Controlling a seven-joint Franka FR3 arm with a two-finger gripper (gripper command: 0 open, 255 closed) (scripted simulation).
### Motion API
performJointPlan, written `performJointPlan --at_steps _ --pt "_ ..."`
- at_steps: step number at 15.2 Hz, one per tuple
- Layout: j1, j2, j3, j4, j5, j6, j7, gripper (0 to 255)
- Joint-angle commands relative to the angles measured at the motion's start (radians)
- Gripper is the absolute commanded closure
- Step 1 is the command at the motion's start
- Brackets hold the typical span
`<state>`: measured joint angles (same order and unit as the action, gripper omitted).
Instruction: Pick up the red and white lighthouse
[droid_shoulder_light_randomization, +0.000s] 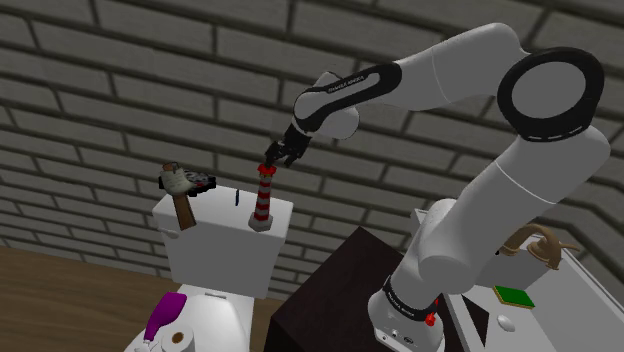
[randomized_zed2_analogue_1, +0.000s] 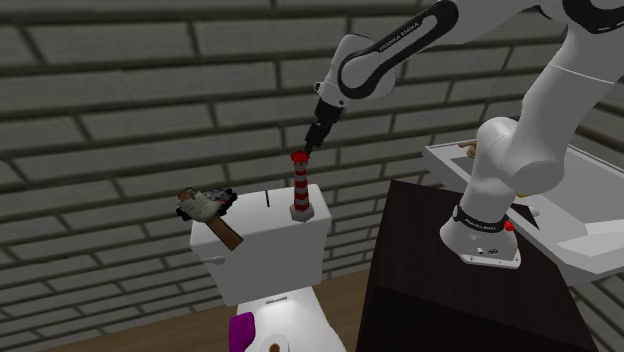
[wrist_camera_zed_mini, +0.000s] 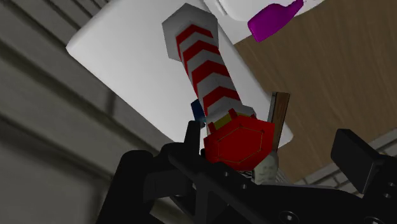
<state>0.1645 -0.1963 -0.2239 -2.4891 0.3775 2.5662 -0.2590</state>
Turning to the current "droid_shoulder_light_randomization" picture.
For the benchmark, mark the purple spray bottle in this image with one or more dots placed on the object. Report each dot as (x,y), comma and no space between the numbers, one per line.
(166,309)

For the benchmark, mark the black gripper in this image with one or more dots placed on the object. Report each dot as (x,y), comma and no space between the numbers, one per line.
(296,141)

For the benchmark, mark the green sponge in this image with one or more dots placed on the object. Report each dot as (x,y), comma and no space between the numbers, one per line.
(513,297)

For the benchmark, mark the white sink counter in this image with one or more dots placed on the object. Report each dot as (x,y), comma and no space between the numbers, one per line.
(565,312)

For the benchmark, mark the brass faucet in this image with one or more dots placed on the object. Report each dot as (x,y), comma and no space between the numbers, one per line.
(538,246)

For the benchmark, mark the white soap bar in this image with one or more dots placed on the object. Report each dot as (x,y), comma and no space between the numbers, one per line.
(506,322)

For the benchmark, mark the blue pen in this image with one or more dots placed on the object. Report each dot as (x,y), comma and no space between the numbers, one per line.
(237,197)

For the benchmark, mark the white toilet paper roll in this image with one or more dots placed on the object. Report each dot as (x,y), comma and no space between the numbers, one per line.
(178,339)

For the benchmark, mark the red and white lighthouse figure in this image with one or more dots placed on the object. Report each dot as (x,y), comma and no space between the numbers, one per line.
(264,195)

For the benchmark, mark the dark brown robot stand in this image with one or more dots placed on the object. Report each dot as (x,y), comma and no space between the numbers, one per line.
(331,302)

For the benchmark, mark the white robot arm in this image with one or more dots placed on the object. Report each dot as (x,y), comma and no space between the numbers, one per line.
(516,204)

